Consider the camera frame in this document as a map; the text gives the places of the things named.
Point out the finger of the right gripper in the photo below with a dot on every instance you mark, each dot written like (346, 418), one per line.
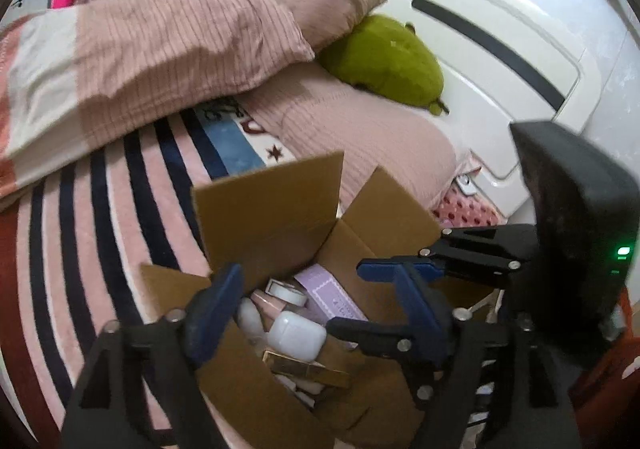
(380, 336)
(489, 256)

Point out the white round jar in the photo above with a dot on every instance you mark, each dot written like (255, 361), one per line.
(286, 293)

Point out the green plush toy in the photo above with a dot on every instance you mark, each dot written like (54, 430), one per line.
(386, 58)

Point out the white earbud case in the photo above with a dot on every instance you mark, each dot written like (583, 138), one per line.
(296, 337)

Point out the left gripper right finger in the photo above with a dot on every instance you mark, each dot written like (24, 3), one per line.
(499, 377)

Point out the cream cosmetic tube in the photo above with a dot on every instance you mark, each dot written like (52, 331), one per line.
(297, 384)

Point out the pink grey patchwork duvet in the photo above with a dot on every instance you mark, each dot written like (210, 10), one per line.
(78, 78)

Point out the brown cardboard box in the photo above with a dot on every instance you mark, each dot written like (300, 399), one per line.
(275, 222)

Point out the white bed headboard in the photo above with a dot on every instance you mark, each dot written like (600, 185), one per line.
(503, 61)

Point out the gold rectangular stick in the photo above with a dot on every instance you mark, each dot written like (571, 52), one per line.
(290, 367)

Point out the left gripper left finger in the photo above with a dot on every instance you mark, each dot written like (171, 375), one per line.
(138, 388)

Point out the striped fleece blanket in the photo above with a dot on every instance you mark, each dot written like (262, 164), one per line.
(72, 245)

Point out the white pump bottle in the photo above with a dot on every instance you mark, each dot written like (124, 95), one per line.
(249, 321)

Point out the lilac flat box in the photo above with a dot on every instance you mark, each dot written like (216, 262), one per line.
(327, 299)

